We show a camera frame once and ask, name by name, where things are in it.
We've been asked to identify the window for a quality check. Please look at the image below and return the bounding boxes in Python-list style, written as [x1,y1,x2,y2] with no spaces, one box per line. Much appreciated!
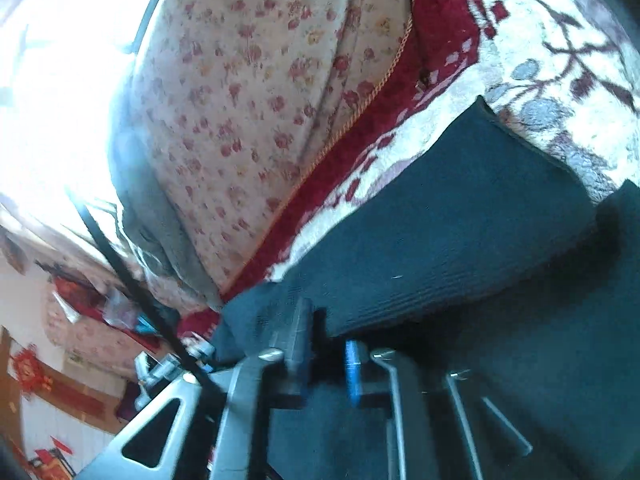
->
[0,0,161,271]

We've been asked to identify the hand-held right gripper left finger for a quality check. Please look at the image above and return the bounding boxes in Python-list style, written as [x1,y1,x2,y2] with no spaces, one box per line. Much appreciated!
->
[75,298,328,480]

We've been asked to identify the red knot wall decoration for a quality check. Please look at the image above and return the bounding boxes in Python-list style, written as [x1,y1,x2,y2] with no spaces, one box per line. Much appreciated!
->
[9,344,55,402]

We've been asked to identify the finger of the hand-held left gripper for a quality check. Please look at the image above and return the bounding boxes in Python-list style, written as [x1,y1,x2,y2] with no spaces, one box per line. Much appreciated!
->
[132,339,217,411]

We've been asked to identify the teal bag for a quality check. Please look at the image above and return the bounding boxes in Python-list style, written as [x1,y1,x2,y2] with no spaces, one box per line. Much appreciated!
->
[134,314,162,337]

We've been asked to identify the clear plastic bag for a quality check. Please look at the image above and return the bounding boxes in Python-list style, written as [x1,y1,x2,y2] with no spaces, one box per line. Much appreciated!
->
[102,287,140,332]

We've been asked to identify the red and white floral blanket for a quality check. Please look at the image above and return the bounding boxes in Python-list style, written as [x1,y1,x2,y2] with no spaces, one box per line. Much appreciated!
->
[177,0,640,341]

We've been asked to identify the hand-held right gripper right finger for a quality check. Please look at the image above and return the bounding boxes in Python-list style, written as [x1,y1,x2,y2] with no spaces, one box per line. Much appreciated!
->
[344,341,534,480]

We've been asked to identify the red cloth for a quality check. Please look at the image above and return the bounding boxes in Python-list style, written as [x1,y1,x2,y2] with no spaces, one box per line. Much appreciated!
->
[52,276,103,322]

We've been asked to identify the grey fleece towel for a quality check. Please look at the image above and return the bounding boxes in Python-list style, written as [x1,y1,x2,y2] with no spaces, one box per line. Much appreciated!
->
[112,125,223,311]

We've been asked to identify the black pants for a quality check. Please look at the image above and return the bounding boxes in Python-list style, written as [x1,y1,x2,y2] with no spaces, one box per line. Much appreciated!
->
[212,95,640,480]

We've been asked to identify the black cable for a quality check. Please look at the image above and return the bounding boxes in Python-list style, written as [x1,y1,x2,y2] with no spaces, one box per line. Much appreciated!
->
[67,187,203,378]

